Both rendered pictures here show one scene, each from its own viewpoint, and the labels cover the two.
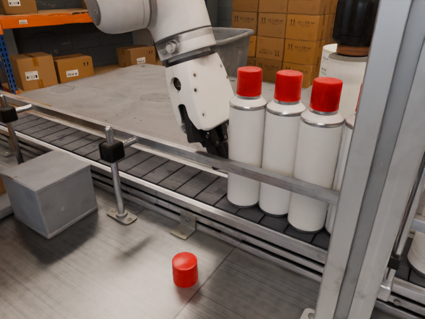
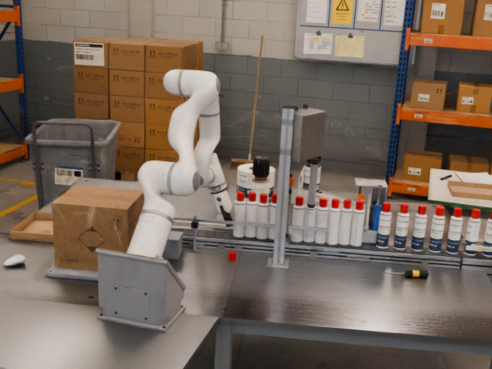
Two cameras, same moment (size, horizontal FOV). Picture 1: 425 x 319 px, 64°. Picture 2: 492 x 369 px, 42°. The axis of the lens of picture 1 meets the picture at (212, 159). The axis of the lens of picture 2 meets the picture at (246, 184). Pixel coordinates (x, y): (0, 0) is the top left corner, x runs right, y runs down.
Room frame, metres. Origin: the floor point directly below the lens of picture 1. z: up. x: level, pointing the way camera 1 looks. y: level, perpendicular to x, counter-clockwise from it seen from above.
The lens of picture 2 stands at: (-1.89, 1.19, 1.94)
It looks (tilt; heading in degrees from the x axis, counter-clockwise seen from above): 17 degrees down; 332
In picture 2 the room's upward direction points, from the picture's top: 3 degrees clockwise
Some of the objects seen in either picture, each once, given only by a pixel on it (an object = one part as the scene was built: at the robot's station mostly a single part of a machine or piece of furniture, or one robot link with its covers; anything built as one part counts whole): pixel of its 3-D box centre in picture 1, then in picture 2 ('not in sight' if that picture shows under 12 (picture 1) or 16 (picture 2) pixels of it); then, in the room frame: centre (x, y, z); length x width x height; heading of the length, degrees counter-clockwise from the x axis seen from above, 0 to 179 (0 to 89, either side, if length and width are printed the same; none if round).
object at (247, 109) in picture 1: (246, 140); (239, 214); (0.44, -0.05, 0.98); 0.05 x 0.05 x 0.20
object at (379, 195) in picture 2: not in sight; (367, 211); (0.21, -0.58, 1.01); 0.14 x 0.13 x 0.26; 57
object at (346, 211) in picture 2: not in sight; (345, 222); (0.20, -0.44, 0.98); 0.05 x 0.05 x 0.20
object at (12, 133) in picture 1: (22, 130); not in sight; (0.65, 0.40, 0.91); 0.07 x 0.03 x 0.16; 147
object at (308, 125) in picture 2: not in sight; (302, 134); (0.24, -0.21, 1.38); 0.17 x 0.10 x 0.19; 112
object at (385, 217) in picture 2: not in sight; (384, 225); (0.10, -0.58, 0.98); 0.05 x 0.05 x 0.20
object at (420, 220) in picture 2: not in sight; (419, 228); (0.02, -0.70, 0.98); 0.05 x 0.05 x 0.20
